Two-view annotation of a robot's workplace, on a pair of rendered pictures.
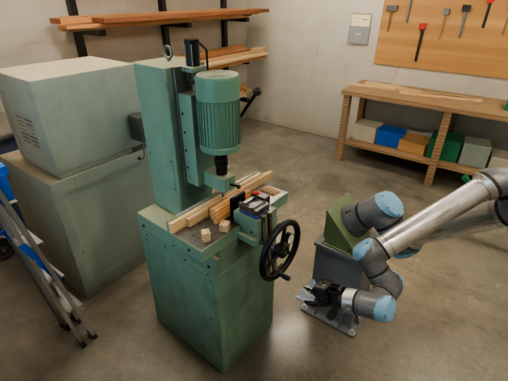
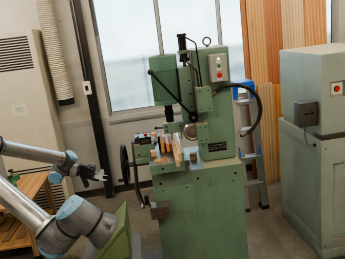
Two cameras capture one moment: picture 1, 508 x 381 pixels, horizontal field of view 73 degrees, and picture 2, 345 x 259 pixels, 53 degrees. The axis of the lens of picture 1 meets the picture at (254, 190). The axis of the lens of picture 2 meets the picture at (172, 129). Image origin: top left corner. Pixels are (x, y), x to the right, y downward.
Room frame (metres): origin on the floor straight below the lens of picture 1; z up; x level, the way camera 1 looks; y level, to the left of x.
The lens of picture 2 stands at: (3.05, -1.32, 1.65)
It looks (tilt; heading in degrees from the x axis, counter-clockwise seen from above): 16 degrees down; 139
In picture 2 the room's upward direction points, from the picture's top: 7 degrees counter-clockwise
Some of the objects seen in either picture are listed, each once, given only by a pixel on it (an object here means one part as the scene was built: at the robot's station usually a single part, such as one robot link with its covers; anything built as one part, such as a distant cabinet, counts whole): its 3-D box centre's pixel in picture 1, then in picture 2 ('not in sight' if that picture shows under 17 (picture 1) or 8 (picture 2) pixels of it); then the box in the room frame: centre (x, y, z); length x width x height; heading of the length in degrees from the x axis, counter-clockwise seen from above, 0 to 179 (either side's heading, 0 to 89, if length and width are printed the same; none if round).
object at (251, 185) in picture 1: (234, 195); (173, 146); (1.44, 0.09, 0.92); 0.60 x 0.02 x 0.04; 141
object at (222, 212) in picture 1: (232, 205); (161, 142); (1.32, 0.10, 0.94); 0.23 x 0.02 x 0.07; 141
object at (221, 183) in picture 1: (219, 181); (173, 127); (1.39, 0.16, 1.03); 0.14 x 0.07 x 0.09; 51
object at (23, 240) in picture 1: (35, 267); (247, 146); (1.29, 1.09, 0.58); 0.27 x 0.25 x 1.16; 144
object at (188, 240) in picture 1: (240, 218); (157, 152); (1.31, 0.06, 0.87); 0.61 x 0.30 x 0.06; 141
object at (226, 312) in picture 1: (211, 278); (198, 215); (1.45, 0.24, 0.36); 0.58 x 0.45 x 0.71; 51
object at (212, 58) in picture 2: not in sight; (217, 67); (1.69, 0.30, 1.40); 0.10 x 0.06 x 0.16; 51
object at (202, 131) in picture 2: not in sight; (202, 131); (1.61, 0.19, 1.02); 0.09 x 0.07 x 0.12; 141
